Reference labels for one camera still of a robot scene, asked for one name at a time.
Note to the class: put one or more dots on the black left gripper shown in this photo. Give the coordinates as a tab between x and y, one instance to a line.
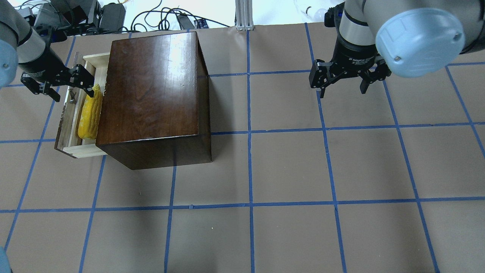
39	65

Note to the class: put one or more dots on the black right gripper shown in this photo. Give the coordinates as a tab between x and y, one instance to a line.
354	56

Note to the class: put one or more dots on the yellow plastic corn cob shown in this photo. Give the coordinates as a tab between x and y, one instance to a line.
90	114

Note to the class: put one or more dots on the wooden drawer with brown front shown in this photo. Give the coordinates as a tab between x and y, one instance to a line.
67	139

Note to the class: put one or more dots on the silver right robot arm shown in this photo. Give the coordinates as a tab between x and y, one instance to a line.
408	38

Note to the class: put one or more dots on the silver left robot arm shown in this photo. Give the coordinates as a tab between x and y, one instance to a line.
22	46

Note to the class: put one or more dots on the black power adapter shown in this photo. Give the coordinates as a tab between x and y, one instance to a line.
113	15

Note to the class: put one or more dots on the dark brown wooden cabinet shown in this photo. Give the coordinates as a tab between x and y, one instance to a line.
155	108

